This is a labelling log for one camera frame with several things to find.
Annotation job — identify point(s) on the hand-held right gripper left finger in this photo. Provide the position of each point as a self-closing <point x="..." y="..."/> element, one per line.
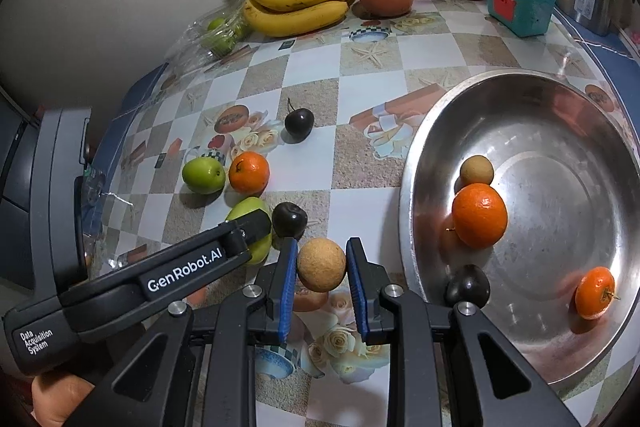
<point x="285" y="287"/>

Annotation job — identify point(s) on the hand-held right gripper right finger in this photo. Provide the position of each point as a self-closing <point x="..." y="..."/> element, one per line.
<point x="359" y="292"/>

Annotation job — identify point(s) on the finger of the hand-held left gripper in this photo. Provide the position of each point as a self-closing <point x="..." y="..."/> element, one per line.
<point x="252" y="224"/>

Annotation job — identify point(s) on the round green jujube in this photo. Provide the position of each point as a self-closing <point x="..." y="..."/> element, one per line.
<point x="245" y="208"/>

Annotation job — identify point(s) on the black plum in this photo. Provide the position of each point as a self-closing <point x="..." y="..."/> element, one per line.
<point x="288" y="219"/>

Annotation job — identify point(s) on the brown longan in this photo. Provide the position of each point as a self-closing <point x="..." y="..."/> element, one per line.
<point x="476" y="171"/>
<point x="321" y="265"/>

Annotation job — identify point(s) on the tangerine with dark stem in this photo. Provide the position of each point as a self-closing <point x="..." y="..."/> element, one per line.
<point x="248" y="173"/>

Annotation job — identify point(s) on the oblong green jujube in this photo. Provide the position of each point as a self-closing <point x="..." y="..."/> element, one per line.
<point x="203" y="175"/>

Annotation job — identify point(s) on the large tangerine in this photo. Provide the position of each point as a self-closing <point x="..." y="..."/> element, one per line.
<point x="479" y="216"/>

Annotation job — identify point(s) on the large steel bowl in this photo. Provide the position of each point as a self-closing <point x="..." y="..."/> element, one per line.
<point x="550" y="157"/>

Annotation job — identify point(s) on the tangerine with pale twig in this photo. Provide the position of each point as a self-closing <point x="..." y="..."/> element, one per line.
<point x="594" y="293"/>

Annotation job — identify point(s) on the person's left hand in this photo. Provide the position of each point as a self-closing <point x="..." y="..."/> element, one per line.
<point x="55" y="399"/>

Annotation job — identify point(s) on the dark cabinet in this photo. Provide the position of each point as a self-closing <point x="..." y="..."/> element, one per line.
<point x="10" y="147"/>

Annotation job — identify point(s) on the clear bag of green fruit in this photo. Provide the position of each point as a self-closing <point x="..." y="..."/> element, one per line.
<point x="215" y="34"/>

